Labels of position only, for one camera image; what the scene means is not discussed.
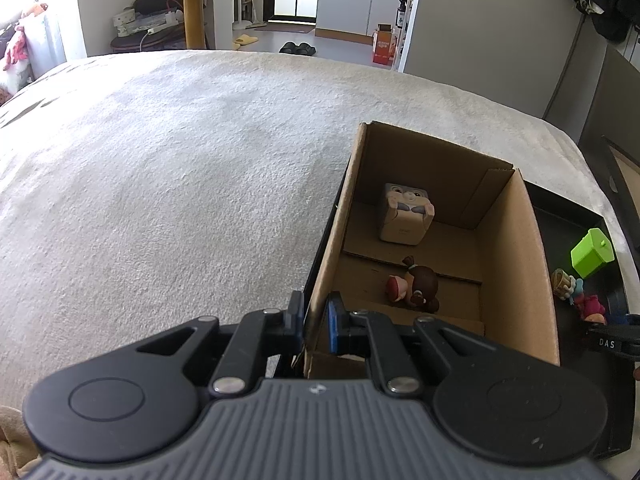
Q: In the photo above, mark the black slippers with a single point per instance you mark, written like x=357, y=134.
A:
x=298, y=49

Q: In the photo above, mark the green hexagonal box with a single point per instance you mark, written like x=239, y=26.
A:
x=592, y=255

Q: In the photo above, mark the pink dress doll figure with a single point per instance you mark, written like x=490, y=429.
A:
x=590, y=307

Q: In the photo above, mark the pink fluffy cloth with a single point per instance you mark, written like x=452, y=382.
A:
x=15, y=440

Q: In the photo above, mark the beige cube toy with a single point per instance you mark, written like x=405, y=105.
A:
x=402, y=220

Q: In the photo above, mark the round gold table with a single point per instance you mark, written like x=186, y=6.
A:
x=195, y=5

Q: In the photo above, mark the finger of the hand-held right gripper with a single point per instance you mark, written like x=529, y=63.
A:
x=627, y=319

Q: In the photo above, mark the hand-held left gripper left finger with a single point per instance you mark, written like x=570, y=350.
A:
x=296, y=312

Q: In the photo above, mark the brown-haired doll figure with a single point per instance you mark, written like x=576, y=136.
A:
x=422, y=285

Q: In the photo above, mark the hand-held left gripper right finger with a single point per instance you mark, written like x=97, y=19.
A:
x=334, y=327

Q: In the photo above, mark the spray bottle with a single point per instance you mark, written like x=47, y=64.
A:
x=402, y=12

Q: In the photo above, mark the brown cardboard box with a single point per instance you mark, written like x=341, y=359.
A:
x=520, y=260

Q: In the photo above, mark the orange carton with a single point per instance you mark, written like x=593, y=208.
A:
x=384, y=47

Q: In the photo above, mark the white power strip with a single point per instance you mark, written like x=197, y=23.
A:
x=155, y=24

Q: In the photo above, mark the black tray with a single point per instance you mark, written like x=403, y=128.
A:
x=585, y=400

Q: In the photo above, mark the white kitchen cabinet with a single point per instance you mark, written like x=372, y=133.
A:
x=350, y=2

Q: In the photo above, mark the yellow slippers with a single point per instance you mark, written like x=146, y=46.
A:
x=246, y=40

